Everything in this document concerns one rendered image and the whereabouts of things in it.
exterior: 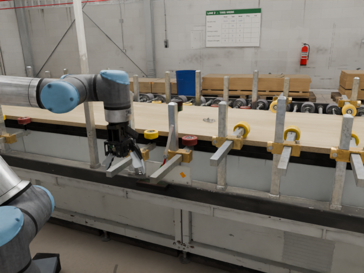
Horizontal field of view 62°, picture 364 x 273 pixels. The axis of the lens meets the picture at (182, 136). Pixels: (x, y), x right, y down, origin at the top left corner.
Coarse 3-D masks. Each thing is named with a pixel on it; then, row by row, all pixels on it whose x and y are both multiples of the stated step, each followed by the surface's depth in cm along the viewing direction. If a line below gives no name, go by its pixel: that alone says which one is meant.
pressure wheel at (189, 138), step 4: (184, 136) 162; (188, 136) 161; (192, 136) 163; (196, 136) 162; (184, 140) 159; (188, 140) 158; (192, 140) 158; (196, 140) 160; (184, 144) 159; (188, 144) 158; (192, 144) 158; (196, 144) 160
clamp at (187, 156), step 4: (168, 152) 153; (172, 152) 152; (176, 152) 151; (180, 152) 150; (184, 152) 150; (188, 152) 150; (172, 156) 153; (184, 156) 150; (188, 156) 149; (184, 160) 151; (188, 160) 150
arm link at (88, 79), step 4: (64, 76) 99; (68, 76) 99; (72, 76) 95; (76, 76) 96; (80, 76) 97; (84, 76) 99; (88, 76) 99; (92, 76) 98; (96, 76) 98; (84, 80) 97; (88, 80) 98; (92, 80) 98; (84, 84) 95; (88, 84) 97; (92, 84) 97; (88, 88) 97; (92, 88) 97; (88, 92) 97; (92, 92) 98; (88, 96) 98; (92, 96) 99; (96, 96) 99; (84, 100) 96; (88, 100) 100; (92, 100) 100; (96, 100) 100; (80, 104) 96
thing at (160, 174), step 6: (192, 150) 162; (174, 156) 148; (180, 156) 148; (168, 162) 141; (174, 162) 142; (162, 168) 134; (168, 168) 137; (156, 174) 129; (162, 174) 132; (150, 180) 127; (156, 180) 126
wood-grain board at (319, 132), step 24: (48, 120) 209; (72, 120) 204; (96, 120) 203; (144, 120) 200; (192, 120) 197; (216, 120) 196; (240, 120) 195; (264, 120) 193; (288, 120) 192; (312, 120) 191; (336, 120) 189; (360, 120) 188; (264, 144) 154; (312, 144) 148; (336, 144) 148; (360, 144) 147
